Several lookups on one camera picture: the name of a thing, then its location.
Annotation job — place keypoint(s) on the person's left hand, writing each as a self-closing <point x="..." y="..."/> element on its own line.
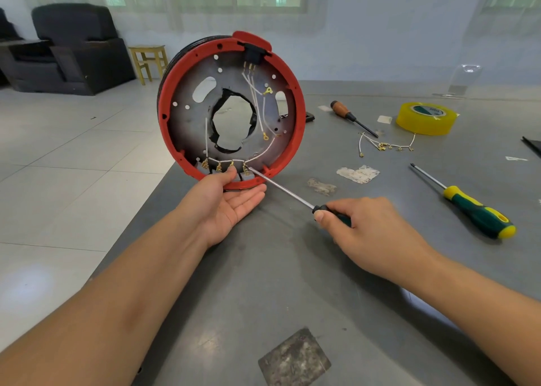
<point x="216" y="212"/>

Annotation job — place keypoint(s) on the person's right hand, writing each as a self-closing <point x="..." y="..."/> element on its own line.
<point x="385" y="242"/>

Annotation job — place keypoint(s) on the red round appliance base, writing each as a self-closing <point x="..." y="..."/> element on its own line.
<point x="173" y="86"/>

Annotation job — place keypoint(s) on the person's left forearm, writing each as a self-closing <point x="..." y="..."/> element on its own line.
<point x="84" y="314"/>

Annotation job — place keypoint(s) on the person's right forearm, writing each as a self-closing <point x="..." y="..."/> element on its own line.
<point x="490" y="314"/>

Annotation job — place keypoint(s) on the crumpled white tape piece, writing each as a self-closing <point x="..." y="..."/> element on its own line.
<point x="358" y="174"/>

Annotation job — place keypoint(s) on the yellow tape roll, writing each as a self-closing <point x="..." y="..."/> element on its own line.
<point x="409" y="125"/>

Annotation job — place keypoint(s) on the black remote control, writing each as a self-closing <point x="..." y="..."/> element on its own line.
<point x="308" y="117"/>

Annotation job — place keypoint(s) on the small wooden stool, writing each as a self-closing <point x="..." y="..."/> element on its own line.
<point x="150" y="50"/>

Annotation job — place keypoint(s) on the black flat plate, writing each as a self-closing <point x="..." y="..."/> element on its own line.
<point x="532" y="145"/>

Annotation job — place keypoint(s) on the black armchair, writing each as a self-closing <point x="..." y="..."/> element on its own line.
<point x="76" y="48"/>

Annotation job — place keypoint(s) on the black sofa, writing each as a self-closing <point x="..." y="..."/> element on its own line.
<point x="7" y="22"/>

